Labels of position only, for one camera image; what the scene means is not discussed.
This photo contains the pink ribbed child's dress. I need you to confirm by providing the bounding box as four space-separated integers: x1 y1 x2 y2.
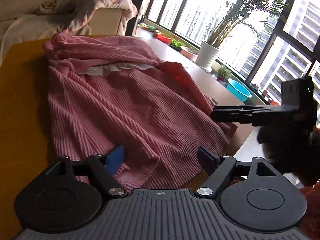
44 31 237 191

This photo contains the turquoise plastic basin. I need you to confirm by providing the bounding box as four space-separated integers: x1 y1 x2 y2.
227 78 252 102

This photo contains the white plant pot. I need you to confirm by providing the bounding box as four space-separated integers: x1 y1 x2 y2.
196 41 220 73

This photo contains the small green plant tray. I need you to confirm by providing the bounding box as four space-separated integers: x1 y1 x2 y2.
169 38 185 51

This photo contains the red plastic basin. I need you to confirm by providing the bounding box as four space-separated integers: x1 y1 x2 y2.
156 33 172 44

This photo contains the tall green potted plant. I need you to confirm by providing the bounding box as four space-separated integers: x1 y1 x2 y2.
207 0 291 49

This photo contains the floral pink blanket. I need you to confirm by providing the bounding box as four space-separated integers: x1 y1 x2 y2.
67 0 138 36

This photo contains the beige covered sofa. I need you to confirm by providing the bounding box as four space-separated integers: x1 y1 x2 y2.
1 0 135 60

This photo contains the crumpled beige cloth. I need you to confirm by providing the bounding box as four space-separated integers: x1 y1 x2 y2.
36 0 62 15

